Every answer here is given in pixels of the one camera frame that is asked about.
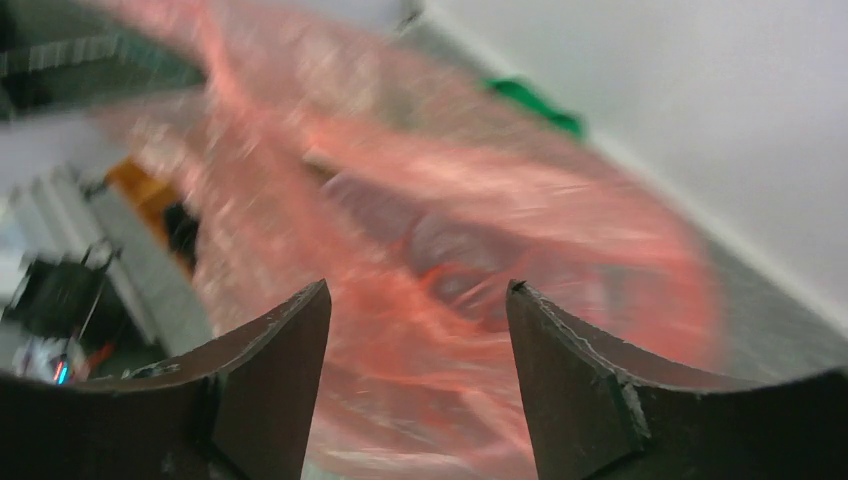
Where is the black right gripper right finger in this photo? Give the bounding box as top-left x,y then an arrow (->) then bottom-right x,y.
506,281 -> 847,479

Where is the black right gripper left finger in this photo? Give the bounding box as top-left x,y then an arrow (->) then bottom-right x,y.
1,280 -> 332,479

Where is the red plastic trash bag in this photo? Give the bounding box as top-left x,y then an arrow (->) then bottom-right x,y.
101,1 -> 723,479

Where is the orange compartment tray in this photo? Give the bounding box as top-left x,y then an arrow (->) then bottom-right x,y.
104,157 -> 199,277

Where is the green crumpled cloth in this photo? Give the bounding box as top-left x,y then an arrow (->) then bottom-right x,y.
483,77 -> 587,141

